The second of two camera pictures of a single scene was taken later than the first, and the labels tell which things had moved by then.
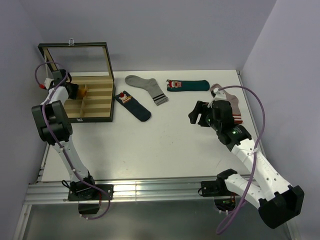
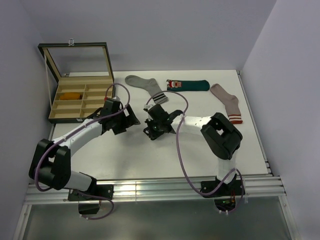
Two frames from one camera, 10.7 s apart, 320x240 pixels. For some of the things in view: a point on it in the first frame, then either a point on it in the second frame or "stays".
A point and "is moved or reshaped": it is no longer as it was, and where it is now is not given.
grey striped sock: x=149 y=85 stays
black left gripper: x=75 y=88 to x=128 y=121
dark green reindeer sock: x=187 y=85 stays
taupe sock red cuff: x=234 y=102 stays
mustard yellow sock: x=81 y=93 is moved or reshaped
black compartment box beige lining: x=89 y=66 stays
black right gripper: x=200 y=107 to x=153 y=134
